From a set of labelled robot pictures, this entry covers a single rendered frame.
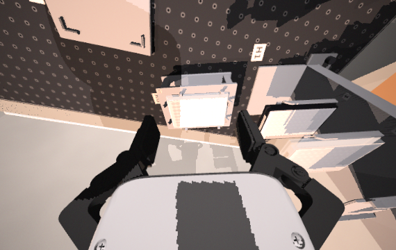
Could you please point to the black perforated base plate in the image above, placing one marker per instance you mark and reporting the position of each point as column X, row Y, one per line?
column 39, row 67

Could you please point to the pale pink flat plate with corner brackets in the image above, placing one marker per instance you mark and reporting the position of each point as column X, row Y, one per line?
column 119, row 24

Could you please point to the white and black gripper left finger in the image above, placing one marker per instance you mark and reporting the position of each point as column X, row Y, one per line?
column 81, row 217

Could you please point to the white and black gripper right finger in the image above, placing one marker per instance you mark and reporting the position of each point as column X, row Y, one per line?
column 321, row 209

